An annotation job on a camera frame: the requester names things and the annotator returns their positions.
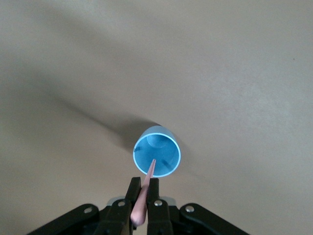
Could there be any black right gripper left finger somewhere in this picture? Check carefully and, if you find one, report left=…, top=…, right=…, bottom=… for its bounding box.
left=26, top=176, right=142, bottom=235

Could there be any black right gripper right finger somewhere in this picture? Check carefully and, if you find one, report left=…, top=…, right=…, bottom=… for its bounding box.
left=146, top=178, right=250, bottom=235

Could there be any pink chopstick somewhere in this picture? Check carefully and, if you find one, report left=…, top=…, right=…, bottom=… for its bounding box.
left=131, top=158, right=157, bottom=227

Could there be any blue handleless cup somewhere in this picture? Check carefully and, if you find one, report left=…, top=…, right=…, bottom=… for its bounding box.
left=133, top=126, right=182, bottom=178

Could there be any brown table mat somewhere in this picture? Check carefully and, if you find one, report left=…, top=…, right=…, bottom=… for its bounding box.
left=0, top=0, right=313, bottom=235

